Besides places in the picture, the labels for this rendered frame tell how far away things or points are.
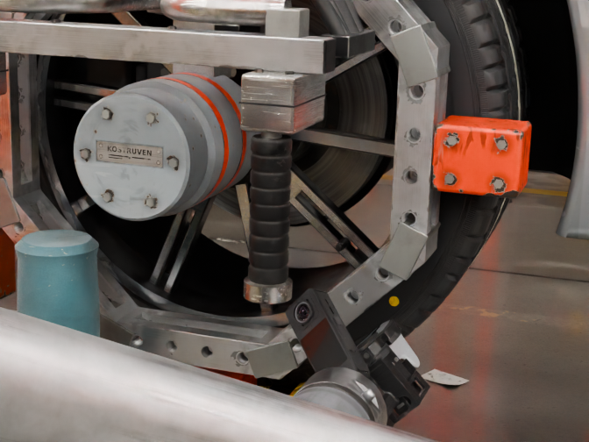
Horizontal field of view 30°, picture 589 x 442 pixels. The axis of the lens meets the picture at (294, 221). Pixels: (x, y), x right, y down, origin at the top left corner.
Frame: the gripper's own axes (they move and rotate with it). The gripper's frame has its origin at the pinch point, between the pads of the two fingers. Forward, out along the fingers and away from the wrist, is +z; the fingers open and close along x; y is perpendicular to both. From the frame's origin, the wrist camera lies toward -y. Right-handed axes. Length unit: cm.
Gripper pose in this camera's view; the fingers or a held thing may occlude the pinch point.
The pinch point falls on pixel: (383, 327)
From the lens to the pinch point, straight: 126.3
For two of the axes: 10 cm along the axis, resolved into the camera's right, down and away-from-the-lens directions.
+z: 3.3, -2.2, 9.2
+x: 6.9, -6.1, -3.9
